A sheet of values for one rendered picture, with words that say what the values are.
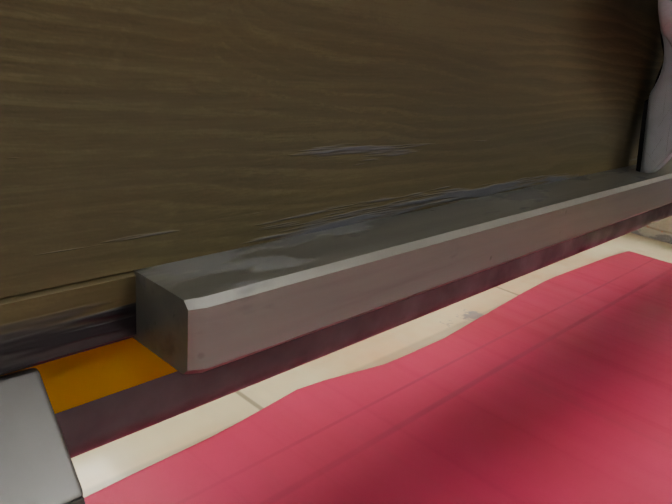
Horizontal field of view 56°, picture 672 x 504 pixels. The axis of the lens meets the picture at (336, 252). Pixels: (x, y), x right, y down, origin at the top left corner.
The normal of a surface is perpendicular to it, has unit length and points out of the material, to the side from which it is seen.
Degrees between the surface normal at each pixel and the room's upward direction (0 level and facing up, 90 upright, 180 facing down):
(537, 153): 90
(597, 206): 90
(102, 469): 0
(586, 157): 90
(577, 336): 0
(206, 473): 0
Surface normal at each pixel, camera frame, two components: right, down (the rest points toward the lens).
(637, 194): 0.71, 0.29
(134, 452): 0.09, -0.94
